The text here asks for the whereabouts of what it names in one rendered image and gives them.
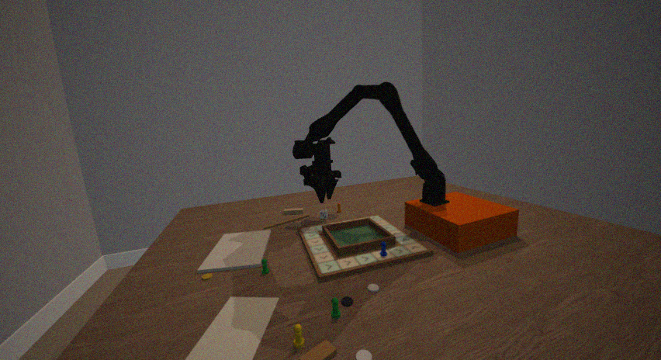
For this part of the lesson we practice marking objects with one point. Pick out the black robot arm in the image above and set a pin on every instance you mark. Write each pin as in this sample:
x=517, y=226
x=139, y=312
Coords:
x=434, y=188

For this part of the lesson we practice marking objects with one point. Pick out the yellow pawn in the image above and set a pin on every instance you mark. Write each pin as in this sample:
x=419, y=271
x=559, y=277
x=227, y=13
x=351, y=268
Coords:
x=299, y=341

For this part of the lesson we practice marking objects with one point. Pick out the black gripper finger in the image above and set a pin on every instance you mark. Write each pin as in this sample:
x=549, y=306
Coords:
x=330, y=187
x=320, y=191

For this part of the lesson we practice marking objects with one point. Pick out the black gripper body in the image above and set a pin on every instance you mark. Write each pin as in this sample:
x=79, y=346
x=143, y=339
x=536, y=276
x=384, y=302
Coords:
x=324, y=172

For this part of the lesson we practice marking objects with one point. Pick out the black round disc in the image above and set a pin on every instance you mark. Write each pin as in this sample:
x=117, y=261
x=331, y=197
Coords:
x=347, y=301

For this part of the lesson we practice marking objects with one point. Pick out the green pawn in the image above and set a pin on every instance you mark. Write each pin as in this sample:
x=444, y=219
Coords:
x=335, y=313
x=265, y=269

